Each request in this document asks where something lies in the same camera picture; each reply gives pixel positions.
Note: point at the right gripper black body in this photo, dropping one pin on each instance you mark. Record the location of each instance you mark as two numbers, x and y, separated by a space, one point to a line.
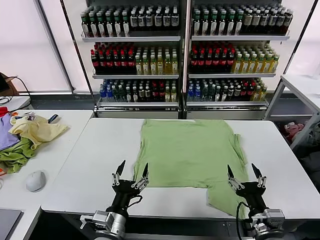
250 192

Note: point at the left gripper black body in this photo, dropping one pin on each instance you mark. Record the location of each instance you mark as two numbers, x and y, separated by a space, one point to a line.
125 190

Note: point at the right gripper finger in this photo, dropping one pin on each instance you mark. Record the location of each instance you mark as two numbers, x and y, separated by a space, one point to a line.
256 170
230 171

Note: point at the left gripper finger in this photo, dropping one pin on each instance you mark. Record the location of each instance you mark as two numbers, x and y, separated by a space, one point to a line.
121 167
145 171

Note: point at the light green t-shirt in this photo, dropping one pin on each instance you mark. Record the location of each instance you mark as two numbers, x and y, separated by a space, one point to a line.
187 150

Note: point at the pink plush toy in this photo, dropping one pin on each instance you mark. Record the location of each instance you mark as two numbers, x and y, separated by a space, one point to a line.
292 128

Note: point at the gray cloth heap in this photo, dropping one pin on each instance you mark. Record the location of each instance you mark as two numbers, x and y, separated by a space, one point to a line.
313 140

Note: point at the white-capped dark drink bottle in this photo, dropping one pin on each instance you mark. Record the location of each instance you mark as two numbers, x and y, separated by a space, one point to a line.
218 95
231 94
237 94
225 95
128 95
135 95
141 95
148 95

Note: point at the dark green drink bottle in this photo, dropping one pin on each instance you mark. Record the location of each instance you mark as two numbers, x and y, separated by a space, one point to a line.
115 95
212 94
122 95
205 94

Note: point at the blue water bottle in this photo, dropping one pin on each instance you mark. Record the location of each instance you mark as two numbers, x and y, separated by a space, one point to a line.
197 94
102 95
109 95
190 94

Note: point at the small yellow drink bottle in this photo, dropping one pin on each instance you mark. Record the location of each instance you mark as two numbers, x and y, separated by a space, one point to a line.
263 94
173 95
167 95
256 94

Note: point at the small red-capped dark bottle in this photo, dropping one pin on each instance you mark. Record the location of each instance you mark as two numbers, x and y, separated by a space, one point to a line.
155 94
244 93
250 92
161 94

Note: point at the blue white striped cloth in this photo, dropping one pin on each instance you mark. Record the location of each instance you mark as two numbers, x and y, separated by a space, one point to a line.
53 118

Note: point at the white computer mouse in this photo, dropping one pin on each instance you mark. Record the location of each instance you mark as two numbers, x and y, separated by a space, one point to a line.
36 181

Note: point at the pale yellow garment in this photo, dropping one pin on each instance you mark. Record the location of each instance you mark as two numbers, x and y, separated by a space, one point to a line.
40 130

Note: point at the yellow juice bottle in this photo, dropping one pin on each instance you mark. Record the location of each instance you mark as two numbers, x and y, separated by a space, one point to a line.
260 66
138 67
267 66
174 67
252 66
245 66
145 67
153 67
167 67
274 66
160 67
237 66

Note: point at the small printed white cloth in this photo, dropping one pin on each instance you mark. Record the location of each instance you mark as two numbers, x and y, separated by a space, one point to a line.
30 117

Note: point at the red-capped cola bottle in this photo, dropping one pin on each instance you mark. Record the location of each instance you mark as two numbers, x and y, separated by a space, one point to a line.
130 62
101 62
194 62
94 62
201 62
115 62
108 62
216 62
209 62
231 62
223 62
123 62

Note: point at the olive green garment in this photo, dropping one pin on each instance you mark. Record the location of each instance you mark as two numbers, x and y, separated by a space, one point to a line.
15 155

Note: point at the purple garment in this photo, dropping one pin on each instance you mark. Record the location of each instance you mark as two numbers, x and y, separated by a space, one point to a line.
7 135

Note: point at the small orange item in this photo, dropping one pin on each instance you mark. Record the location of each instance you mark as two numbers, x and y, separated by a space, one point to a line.
2 172

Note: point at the gray laptop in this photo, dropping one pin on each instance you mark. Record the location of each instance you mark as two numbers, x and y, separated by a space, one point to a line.
8 222

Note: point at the black slanted pole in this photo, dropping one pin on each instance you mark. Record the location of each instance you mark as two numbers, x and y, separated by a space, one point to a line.
298 40
77 50

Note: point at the metal drink shelf rack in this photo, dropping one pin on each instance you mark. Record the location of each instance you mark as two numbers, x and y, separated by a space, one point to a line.
237 38
130 39

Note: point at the red garment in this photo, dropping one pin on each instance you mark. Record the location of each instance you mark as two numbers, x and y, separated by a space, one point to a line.
3 111

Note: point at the gray slanted pole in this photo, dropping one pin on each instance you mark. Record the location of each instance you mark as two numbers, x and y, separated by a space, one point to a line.
56 50

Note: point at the brown cardboard box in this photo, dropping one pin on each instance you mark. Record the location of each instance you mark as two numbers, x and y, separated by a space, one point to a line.
13 86

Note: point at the green-capped dark bottle white label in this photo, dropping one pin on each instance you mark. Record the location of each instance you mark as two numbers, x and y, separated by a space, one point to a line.
196 26
101 27
125 27
213 26
117 27
85 27
230 26
221 26
109 27
93 27
238 26
205 26

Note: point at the black flat device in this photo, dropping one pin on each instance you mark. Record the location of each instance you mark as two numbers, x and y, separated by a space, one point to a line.
3 83

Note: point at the dark bottle square white label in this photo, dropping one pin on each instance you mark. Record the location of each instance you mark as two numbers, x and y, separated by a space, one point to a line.
149 21
175 20
134 21
142 21
158 21
166 20

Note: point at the dark bottle beige label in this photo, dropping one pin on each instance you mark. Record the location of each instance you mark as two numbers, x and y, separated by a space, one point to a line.
289 21
264 21
273 21
247 21
255 21
281 21

